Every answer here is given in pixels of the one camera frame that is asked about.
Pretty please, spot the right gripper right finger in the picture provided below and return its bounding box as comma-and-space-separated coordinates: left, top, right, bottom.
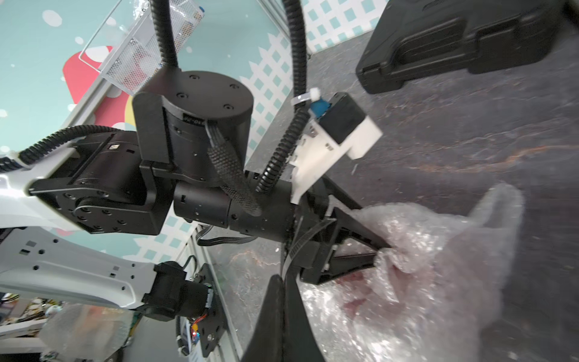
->
284, 269, 325, 362

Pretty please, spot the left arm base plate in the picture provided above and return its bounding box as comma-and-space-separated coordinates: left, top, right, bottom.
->
194, 263, 228, 360

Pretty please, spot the red mug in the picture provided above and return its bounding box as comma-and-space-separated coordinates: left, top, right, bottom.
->
334, 262, 408, 318

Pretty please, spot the white wire basket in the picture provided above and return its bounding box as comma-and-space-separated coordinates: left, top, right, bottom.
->
78, 0, 205, 96

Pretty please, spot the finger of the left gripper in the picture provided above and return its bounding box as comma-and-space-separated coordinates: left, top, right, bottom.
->
300, 253, 377, 285
332, 208, 391, 251

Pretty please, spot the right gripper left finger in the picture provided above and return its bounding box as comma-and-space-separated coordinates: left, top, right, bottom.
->
241, 275, 285, 362

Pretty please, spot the black plastic tool case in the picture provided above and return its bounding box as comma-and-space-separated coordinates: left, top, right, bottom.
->
356, 0, 565, 94

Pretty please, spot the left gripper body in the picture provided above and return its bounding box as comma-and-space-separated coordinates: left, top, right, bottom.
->
225, 173, 363, 286

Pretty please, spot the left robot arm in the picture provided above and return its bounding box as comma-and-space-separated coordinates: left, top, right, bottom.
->
1, 1, 388, 323

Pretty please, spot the clear bubble wrap sheet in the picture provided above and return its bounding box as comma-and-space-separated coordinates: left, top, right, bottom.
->
300, 183, 525, 361

